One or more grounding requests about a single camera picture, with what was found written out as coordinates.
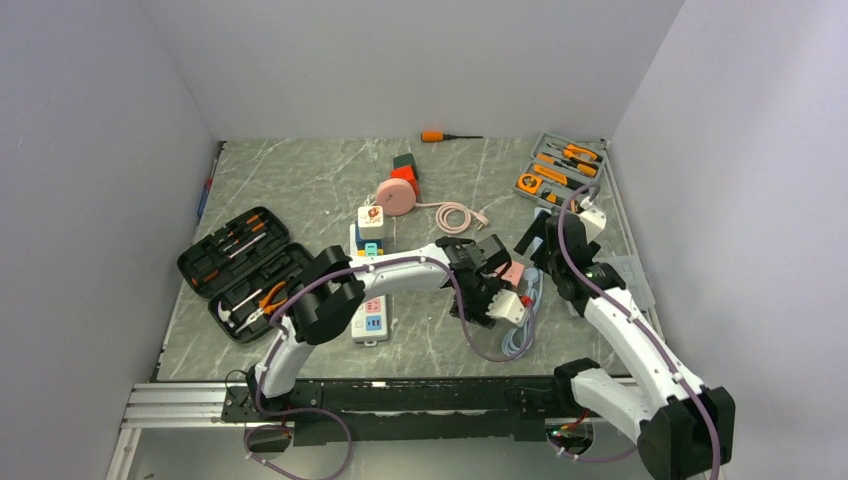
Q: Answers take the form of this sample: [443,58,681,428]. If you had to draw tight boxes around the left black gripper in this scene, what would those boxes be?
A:
[451,274,512,330]

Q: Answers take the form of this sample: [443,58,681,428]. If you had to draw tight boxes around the pink cube adapter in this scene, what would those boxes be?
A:
[497,261,526,290]

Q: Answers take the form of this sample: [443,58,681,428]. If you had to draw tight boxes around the light blue power strip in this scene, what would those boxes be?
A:
[532,207,552,229]

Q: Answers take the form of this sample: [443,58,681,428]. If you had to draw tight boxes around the pink cable with plug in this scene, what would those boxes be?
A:
[413,200,492,233]

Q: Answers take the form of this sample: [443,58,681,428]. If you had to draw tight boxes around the clear plastic screw box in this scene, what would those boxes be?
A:
[598,255,656,311]

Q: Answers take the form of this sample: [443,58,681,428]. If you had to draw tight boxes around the grey tool case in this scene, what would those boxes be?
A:
[513,132,608,209]

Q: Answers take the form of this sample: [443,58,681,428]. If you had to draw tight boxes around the red cube adapter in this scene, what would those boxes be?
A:
[390,165,421,197]

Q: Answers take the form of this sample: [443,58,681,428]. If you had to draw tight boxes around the white power strip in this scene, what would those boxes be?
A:
[347,221,392,346]

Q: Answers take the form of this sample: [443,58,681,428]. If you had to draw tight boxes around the black tool case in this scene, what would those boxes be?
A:
[177,206,313,344]

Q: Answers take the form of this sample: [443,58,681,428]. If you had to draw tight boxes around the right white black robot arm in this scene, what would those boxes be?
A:
[515,210,736,479]

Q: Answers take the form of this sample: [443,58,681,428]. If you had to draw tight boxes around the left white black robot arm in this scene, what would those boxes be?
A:
[247,235,525,420]

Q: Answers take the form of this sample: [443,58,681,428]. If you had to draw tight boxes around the black electrical tape roll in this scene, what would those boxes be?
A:
[563,200,585,215]

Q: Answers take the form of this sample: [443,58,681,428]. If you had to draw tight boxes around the yellow tape measure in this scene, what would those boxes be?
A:
[516,173,541,195]

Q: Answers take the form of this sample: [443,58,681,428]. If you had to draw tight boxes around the dark blue cube adapter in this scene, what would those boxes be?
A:
[354,237,384,257]

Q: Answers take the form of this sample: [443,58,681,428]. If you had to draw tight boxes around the dark green cube adapter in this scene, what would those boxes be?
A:
[392,153,417,171]

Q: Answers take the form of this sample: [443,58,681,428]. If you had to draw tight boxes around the blue red pen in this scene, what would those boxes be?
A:
[196,151,220,219]

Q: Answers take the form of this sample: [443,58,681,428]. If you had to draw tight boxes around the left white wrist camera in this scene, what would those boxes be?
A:
[486,290,529,328]

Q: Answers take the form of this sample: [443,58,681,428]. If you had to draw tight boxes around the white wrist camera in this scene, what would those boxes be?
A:
[486,290,529,328]
[577,207,607,243]

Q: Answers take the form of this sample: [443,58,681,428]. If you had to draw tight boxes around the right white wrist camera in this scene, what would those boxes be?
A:
[577,207,607,243]

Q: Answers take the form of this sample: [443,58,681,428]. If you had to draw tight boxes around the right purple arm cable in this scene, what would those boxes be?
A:
[546,184,723,480]

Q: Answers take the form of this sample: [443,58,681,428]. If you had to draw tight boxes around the light blue coiled cable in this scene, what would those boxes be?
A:
[500,268,546,360]

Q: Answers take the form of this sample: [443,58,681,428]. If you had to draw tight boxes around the orange handled screwdriver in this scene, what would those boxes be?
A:
[420,131,482,143]

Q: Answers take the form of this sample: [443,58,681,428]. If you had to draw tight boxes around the black aluminium base frame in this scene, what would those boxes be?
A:
[122,375,612,453]

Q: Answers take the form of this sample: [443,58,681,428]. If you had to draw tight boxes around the orange handled pliers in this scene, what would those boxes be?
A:
[234,281,288,336]

